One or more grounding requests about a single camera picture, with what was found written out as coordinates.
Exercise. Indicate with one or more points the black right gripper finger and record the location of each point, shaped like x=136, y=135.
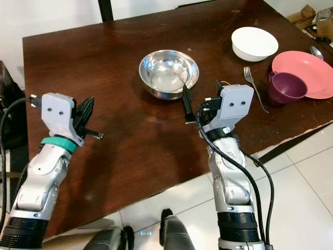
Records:
x=188, y=107

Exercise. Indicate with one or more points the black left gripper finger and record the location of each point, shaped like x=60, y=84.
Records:
x=93, y=135

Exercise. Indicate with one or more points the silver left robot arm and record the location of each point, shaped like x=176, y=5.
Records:
x=40, y=179

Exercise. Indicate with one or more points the thin rubber band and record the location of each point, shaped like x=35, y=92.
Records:
x=225, y=82

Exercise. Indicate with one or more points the stainless steel bowl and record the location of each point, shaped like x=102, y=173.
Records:
x=166, y=73

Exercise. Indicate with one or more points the silver metal fork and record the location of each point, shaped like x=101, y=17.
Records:
x=252, y=82

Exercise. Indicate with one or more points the black bag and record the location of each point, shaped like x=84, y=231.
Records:
x=8, y=122

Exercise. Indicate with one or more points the purple plastic cup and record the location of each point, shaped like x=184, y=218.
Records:
x=286, y=88

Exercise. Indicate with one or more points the white ceramic bowl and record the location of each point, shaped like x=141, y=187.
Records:
x=254, y=42

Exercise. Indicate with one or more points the pink plastic plate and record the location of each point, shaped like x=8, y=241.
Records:
x=307, y=70

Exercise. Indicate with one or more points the dark robot right leg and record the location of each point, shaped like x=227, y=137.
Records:
x=179, y=234

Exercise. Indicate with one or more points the silver metal spoon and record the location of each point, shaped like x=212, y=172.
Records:
x=317, y=52

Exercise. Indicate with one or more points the brown cardboard pieces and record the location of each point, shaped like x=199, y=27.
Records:
x=304, y=14

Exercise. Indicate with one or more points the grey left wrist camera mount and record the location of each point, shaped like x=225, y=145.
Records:
x=58, y=112

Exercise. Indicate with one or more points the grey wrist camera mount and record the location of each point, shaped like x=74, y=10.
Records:
x=58, y=112
x=237, y=104

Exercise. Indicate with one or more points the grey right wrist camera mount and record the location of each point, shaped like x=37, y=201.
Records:
x=237, y=104

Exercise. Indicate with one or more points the black metal post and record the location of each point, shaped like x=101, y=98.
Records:
x=105, y=9

